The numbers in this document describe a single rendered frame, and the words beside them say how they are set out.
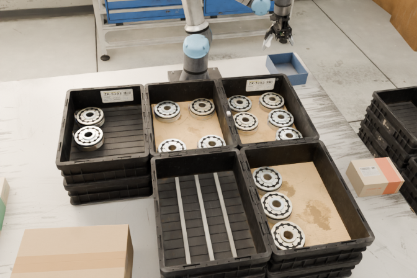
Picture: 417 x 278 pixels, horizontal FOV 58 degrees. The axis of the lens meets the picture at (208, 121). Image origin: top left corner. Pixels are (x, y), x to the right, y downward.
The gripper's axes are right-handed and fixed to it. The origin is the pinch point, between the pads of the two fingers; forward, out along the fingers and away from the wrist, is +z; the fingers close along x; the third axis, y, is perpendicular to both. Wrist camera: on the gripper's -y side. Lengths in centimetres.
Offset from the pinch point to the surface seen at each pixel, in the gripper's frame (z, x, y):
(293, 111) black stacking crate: -0.6, -9.4, 46.8
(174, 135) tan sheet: -1, -58, 48
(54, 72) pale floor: 75, -143, -123
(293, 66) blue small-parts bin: 18.2, 12.6, -6.1
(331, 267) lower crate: 5, -21, 108
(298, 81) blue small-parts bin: 15.9, 9.0, 9.7
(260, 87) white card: -1.6, -18.2, 30.0
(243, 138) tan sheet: 1, -32, 54
